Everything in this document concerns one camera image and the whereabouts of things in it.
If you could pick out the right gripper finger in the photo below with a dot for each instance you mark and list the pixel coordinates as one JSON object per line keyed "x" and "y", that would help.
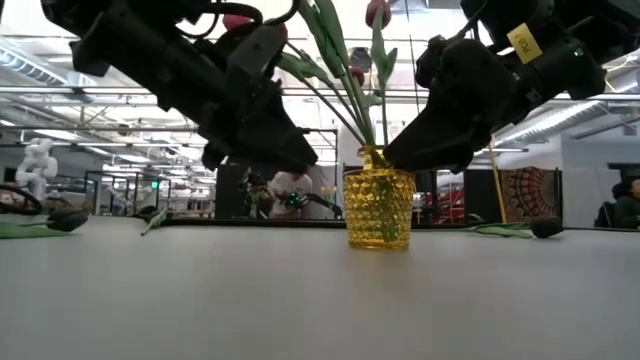
{"x": 440, "y": 145}

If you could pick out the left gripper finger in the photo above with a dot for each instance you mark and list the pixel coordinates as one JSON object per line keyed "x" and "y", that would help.
{"x": 214, "y": 157}
{"x": 265, "y": 135}

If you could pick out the black curtain panel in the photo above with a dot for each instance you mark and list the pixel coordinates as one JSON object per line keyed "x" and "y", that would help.
{"x": 480, "y": 195}
{"x": 227, "y": 195}

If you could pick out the yellow textured glass vase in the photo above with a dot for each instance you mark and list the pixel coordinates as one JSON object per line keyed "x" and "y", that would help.
{"x": 377, "y": 215}

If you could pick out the silver ventilation duct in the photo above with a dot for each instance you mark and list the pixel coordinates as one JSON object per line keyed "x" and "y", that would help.
{"x": 25, "y": 65}
{"x": 560, "y": 120}

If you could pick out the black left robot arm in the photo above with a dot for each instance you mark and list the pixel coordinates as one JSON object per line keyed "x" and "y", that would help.
{"x": 140, "y": 55}

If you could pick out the black background robot gripper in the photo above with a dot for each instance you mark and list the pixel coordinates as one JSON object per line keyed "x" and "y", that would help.
{"x": 296, "y": 200}

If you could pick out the black frame rig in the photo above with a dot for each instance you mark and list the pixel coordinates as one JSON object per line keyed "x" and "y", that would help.
{"x": 325, "y": 130}

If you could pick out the mandala pattern tapestry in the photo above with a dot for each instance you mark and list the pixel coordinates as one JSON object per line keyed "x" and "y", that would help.
{"x": 530, "y": 192}

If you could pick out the maroon artificial tulip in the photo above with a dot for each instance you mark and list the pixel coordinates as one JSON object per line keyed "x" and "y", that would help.
{"x": 305, "y": 67}

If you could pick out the red storage rack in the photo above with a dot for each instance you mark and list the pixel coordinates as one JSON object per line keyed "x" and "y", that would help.
{"x": 452, "y": 200}

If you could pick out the black partition panel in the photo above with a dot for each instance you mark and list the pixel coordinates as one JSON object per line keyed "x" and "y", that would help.
{"x": 431, "y": 195}

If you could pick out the horizontal ceiling pipe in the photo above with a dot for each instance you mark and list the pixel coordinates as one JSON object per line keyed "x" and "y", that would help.
{"x": 100, "y": 128}

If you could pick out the white humanoid robot figure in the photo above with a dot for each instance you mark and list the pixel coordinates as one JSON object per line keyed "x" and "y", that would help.
{"x": 36, "y": 165}

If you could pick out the long ceiling light rail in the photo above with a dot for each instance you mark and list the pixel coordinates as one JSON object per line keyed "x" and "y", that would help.
{"x": 50, "y": 90}

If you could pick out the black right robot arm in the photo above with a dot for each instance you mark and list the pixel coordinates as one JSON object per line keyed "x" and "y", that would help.
{"x": 600, "y": 20}

